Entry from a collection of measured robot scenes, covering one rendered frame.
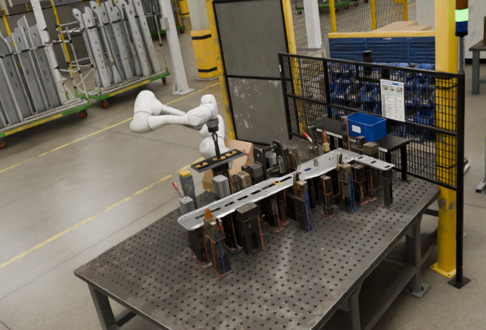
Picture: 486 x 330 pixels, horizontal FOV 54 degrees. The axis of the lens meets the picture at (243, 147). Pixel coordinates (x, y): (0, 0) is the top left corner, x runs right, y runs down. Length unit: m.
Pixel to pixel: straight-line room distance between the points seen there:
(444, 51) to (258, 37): 2.86
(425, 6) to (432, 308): 7.07
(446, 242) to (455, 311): 0.49
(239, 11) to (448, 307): 3.84
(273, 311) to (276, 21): 3.61
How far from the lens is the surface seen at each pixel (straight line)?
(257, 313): 2.63
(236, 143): 3.85
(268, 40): 5.63
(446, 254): 3.92
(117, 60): 11.23
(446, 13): 3.26
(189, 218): 2.97
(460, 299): 3.80
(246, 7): 5.75
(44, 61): 10.03
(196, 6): 10.85
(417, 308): 3.69
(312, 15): 7.65
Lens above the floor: 2.40
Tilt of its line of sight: 21 degrees down
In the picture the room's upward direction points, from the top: 10 degrees counter-clockwise
